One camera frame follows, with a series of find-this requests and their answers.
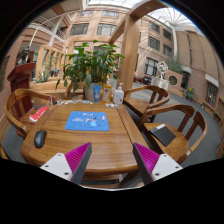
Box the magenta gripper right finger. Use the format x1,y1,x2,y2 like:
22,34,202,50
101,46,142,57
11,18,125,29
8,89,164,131
133,143,182,185

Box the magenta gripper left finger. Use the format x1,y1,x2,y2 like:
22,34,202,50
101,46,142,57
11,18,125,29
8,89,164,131
41,142,92,185

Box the black computer mouse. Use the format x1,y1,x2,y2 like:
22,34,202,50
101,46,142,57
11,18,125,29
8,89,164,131
34,130,47,148

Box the blue mouse pad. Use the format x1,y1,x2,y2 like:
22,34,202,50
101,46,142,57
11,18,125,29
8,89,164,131
65,111,109,131

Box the black notebook on chair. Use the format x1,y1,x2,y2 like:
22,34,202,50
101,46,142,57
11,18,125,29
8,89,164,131
150,124,176,146

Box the wooden table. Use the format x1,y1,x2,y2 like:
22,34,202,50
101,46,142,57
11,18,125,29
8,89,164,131
20,99,150,190

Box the wooden chair right near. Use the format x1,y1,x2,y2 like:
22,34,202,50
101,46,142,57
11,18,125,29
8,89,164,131
138,104,207,164

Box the wooden chair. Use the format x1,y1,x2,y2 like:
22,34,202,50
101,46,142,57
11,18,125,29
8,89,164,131
4,89,56,138
123,85,170,117
138,104,207,164

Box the red white object on chair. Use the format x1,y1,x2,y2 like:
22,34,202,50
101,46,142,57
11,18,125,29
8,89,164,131
29,106,48,123

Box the small wrapped packets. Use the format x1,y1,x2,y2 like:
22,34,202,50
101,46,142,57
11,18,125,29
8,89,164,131
105,103,117,108

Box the wooden chair right far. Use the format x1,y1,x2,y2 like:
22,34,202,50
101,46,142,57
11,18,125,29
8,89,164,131
123,85,170,117

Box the white pump sanitizer bottle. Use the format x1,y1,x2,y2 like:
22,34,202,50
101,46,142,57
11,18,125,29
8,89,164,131
113,83,124,105

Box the yellow spray bottle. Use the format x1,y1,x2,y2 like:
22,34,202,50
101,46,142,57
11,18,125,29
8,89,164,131
102,81,112,102

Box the wooden chair left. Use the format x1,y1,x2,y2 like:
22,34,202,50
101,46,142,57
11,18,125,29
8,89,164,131
4,89,56,138

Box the blue tube bottle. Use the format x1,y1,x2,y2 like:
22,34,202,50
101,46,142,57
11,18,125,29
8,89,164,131
93,85,101,103

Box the yellow flower plant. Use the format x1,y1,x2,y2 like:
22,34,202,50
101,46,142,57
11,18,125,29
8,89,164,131
186,87,194,101

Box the white sculpture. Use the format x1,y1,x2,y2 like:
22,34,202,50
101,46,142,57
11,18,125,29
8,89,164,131
151,61,169,90

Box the green potted plant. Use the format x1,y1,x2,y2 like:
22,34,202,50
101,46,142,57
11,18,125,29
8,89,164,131
56,42,124,99

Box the dark wooden lectern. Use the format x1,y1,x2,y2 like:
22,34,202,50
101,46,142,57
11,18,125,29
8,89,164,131
7,63,36,92

